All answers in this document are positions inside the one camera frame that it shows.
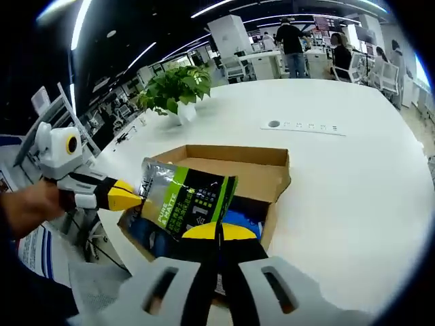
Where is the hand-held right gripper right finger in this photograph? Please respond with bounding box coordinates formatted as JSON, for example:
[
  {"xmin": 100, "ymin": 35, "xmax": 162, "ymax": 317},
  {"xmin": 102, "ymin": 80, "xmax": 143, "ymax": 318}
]
[{"xmin": 220, "ymin": 223, "xmax": 375, "ymax": 326}]

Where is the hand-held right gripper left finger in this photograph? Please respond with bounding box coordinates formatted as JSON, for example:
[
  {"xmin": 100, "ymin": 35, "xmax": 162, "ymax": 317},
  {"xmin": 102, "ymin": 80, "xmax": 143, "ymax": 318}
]
[{"xmin": 67, "ymin": 223, "xmax": 222, "ymax": 326}]

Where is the silver green soft pouch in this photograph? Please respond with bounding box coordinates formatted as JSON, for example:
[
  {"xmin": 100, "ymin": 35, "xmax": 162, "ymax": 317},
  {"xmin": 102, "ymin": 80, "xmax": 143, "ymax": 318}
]
[{"xmin": 127, "ymin": 157, "xmax": 239, "ymax": 242}]

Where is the brown cardboard shoe box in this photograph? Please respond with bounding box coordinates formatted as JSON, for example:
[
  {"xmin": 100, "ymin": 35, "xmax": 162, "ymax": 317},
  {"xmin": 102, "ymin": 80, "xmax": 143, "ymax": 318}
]
[{"xmin": 117, "ymin": 144, "xmax": 292, "ymax": 262}]

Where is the person's left hand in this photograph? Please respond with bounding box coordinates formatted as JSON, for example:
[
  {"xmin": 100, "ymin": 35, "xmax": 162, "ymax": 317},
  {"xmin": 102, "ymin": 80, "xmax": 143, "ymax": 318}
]
[{"xmin": 0, "ymin": 179, "xmax": 67, "ymax": 240}]

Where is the white metal rack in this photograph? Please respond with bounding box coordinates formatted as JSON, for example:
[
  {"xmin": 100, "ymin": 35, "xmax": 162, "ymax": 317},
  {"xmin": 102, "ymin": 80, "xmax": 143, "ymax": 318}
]
[{"xmin": 13, "ymin": 81, "xmax": 103, "ymax": 167}]

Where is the potted green plant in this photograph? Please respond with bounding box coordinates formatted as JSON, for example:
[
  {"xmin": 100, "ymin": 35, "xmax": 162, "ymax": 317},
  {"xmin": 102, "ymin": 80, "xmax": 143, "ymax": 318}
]
[{"xmin": 137, "ymin": 65, "xmax": 212, "ymax": 126}]

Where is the short ceiling light strip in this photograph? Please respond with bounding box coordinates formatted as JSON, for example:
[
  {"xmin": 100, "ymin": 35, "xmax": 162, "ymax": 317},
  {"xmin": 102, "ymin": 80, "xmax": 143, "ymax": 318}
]
[{"xmin": 69, "ymin": 0, "xmax": 92, "ymax": 52}]

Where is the white table socket panel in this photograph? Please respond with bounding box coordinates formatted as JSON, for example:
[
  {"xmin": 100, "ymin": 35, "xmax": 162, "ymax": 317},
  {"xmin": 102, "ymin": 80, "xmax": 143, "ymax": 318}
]
[{"xmin": 260, "ymin": 118, "xmax": 347, "ymax": 137}]

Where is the white office chair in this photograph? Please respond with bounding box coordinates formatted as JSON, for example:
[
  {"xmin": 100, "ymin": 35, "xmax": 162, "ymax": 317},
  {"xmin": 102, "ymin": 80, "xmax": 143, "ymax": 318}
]
[
  {"xmin": 334, "ymin": 64, "xmax": 361, "ymax": 84},
  {"xmin": 220, "ymin": 56, "xmax": 251, "ymax": 82},
  {"xmin": 380, "ymin": 62, "xmax": 400, "ymax": 94}
]

